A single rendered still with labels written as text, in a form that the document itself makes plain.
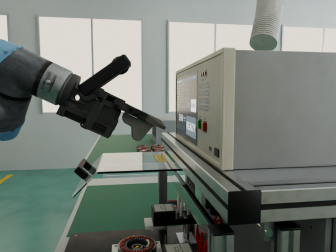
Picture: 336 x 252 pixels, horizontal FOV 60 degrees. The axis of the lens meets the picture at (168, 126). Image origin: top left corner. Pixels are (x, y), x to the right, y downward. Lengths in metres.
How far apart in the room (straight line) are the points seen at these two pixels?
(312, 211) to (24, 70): 0.53
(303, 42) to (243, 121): 5.94
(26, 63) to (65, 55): 4.83
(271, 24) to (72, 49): 4.06
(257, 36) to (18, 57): 1.47
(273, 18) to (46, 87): 1.55
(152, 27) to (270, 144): 5.02
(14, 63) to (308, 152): 0.55
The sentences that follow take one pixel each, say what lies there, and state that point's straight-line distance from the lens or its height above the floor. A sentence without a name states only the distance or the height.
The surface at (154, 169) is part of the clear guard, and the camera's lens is 0.72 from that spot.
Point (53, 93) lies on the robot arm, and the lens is 0.59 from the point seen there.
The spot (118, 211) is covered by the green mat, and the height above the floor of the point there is 0.75.
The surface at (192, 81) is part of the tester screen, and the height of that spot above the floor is 1.28.
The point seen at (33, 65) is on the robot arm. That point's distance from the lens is 0.60.
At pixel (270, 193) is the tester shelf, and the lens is 0.42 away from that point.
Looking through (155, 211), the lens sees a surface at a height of 0.92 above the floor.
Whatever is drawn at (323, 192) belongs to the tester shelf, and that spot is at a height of 1.11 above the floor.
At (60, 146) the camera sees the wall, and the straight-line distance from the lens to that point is 5.47.
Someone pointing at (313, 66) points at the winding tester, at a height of 1.29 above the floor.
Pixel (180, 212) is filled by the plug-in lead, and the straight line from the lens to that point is 0.87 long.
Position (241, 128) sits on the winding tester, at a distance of 0.51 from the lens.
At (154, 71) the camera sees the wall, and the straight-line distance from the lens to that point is 5.34.
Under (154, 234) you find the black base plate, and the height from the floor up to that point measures 0.77.
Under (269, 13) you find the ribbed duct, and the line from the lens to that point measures 1.95.
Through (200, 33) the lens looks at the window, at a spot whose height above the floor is 2.42.
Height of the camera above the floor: 1.24
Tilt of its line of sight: 5 degrees down
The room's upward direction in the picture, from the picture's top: straight up
